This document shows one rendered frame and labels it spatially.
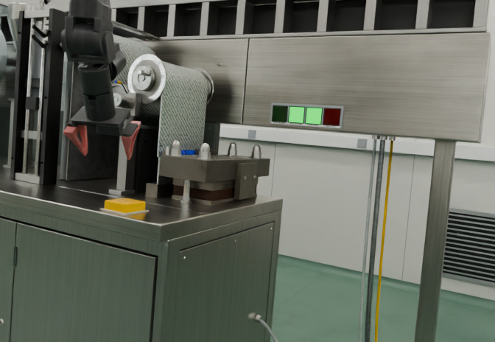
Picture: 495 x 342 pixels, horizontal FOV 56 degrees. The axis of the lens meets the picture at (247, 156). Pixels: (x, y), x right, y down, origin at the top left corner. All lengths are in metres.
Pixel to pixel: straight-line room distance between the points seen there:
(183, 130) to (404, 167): 2.56
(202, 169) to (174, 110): 0.27
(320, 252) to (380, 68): 2.76
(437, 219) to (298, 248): 2.63
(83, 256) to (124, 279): 0.14
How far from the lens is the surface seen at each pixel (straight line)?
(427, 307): 1.66
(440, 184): 1.58
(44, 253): 1.36
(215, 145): 1.69
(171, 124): 1.44
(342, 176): 3.91
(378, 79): 1.46
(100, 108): 0.94
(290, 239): 4.13
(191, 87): 1.51
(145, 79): 1.42
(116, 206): 1.15
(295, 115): 1.52
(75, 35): 0.90
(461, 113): 1.42
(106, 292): 1.22
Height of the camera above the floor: 1.12
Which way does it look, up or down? 3 degrees down
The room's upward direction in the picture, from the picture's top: 5 degrees clockwise
